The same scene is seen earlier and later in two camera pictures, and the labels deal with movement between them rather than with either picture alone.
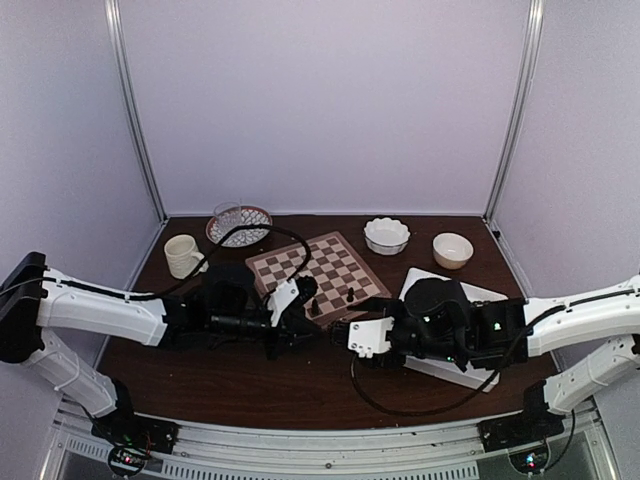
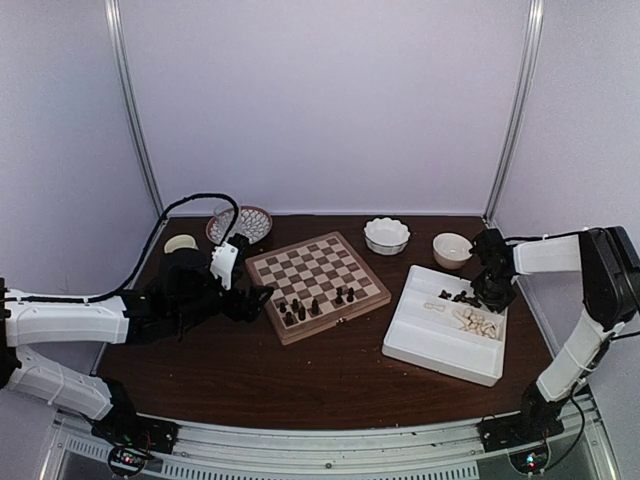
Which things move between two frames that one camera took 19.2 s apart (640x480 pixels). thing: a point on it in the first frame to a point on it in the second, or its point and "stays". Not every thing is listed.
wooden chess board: [344, 280] stays
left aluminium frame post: [120, 48] stays
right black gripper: [381, 306] to [498, 305]
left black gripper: [292, 324] to [251, 307]
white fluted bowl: [385, 236] stays
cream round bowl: [451, 251] stays
